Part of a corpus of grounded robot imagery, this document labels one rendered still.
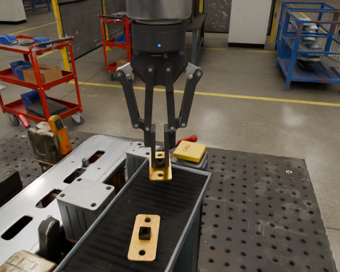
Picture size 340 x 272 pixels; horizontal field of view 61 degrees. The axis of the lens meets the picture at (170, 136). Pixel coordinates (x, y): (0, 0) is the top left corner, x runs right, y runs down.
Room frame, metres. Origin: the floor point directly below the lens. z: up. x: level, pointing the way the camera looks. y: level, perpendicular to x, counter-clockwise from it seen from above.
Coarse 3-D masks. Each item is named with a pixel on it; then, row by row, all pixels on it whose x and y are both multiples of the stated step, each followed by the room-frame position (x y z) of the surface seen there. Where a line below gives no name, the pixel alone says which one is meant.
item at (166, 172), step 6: (150, 156) 0.45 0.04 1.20; (156, 156) 0.45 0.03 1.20; (162, 156) 0.45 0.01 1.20; (150, 162) 0.43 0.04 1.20; (156, 162) 0.41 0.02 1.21; (162, 162) 0.41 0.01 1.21; (150, 168) 0.41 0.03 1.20; (156, 168) 0.41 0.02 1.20; (162, 168) 0.41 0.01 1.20; (168, 168) 0.41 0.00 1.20; (150, 174) 0.39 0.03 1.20; (156, 174) 0.39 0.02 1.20; (162, 174) 0.39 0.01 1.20; (168, 174) 0.39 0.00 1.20; (156, 180) 0.38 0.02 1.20; (162, 180) 0.38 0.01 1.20; (168, 180) 0.38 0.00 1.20
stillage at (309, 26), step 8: (288, 8) 5.30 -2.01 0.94; (296, 8) 5.28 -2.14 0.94; (336, 8) 5.28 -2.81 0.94; (280, 16) 6.40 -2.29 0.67; (320, 16) 6.22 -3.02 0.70; (280, 24) 6.12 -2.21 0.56; (296, 24) 5.82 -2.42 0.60; (304, 24) 5.38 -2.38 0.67; (312, 24) 5.35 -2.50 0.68; (320, 24) 6.07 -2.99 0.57; (280, 32) 5.99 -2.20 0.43; (288, 32) 5.29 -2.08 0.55; (304, 32) 5.22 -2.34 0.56; (312, 32) 5.22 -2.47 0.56; (328, 32) 5.30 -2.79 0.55; (280, 40) 6.41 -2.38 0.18; (288, 40) 5.67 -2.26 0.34; (304, 40) 5.49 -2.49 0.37; (312, 40) 5.43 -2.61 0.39; (288, 48) 5.75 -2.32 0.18; (312, 48) 5.34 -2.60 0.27; (320, 48) 5.31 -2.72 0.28; (304, 56) 5.19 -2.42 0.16
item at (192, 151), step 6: (180, 144) 0.56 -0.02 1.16; (186, 144) 0.56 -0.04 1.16; (192, 144) 0.56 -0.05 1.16; (198, 144) 0.56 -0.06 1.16; (180, 150) 0.53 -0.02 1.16; (186, 150) 0.53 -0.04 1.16; (192, 150) 0.53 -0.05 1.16; (198, 150) 0.53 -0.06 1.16; (204, 150) 0.54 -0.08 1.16; (174, 156) 0.52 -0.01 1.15; (180, 156) 0.52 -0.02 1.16; (186, 156) 0.51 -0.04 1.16; (192, 156) 0.51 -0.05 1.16; (198, 156) 0.51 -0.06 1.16
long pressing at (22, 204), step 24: (96, 144) 0.82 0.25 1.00; (120, 144) 0.82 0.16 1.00; (72, 168) 0.68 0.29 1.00; (96, 168) 0.68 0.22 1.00; (24, 192) 0.58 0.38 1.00; (48, 192) 0.58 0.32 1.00; (0, 216) 0.49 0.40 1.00; (0, 240) 0.42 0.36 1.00; (24, 240) 0.42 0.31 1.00; (0, 264) 0.37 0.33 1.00
